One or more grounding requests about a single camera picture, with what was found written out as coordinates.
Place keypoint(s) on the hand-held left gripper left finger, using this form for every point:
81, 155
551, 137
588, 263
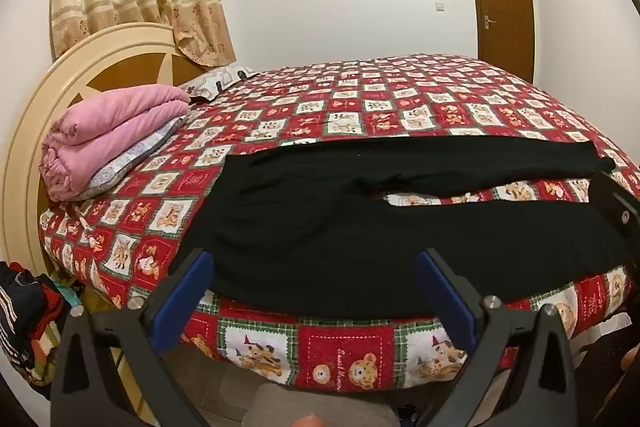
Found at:
184, 303

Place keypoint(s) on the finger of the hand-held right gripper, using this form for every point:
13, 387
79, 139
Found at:
617, 212

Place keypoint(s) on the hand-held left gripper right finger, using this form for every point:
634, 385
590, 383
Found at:
448, 304

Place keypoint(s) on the black pants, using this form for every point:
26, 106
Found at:
325, 247

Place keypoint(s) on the person's left hand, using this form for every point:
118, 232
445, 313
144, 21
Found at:
306, 422

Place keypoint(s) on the pile of dark clothes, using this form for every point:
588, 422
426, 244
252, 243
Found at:
25, 317

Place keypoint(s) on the folded pink blanket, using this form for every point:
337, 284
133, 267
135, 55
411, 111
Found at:
110, 127

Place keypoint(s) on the red patchwork printed blanket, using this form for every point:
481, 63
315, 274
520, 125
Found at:
350, 107

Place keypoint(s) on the white patterned pillow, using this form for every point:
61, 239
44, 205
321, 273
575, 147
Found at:
215, 79

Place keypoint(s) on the cream wooden headboard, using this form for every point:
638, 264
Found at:
30, 132

